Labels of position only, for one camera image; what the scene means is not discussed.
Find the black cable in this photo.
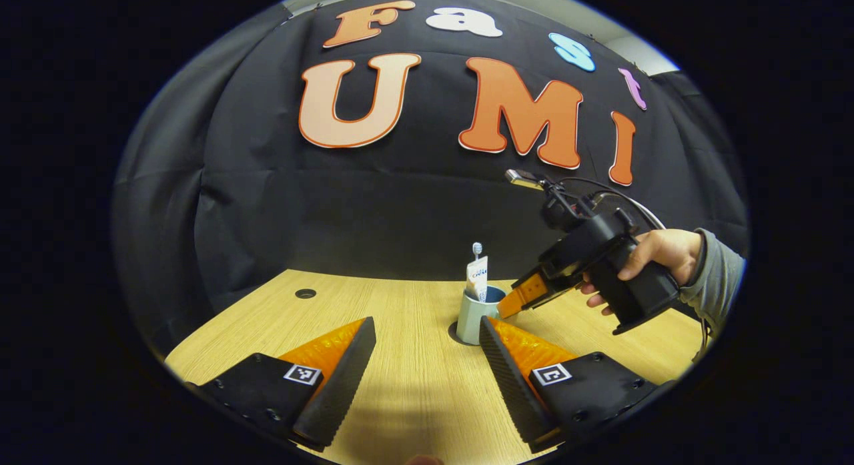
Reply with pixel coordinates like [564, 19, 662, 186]
[554, 177, 668, 232]

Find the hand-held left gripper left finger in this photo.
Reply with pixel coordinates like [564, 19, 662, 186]
[190, 316, 377, 452]

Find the light blue cup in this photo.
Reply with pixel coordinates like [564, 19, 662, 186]
[456, 285, 508, 346]

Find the dark round coaster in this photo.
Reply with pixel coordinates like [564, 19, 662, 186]
[447, 321, 482, 347]

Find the wooden desktop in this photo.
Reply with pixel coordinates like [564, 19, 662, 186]
[165, 270, 708, 465]

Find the white toothpaste tube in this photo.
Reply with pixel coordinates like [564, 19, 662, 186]
[466, 256, 489, 303]

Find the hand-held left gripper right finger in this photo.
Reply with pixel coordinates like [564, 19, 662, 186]
[479, 316, 675, 454]

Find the black backdrop cloth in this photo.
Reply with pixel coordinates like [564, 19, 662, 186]
[112, 0, 749, 352]

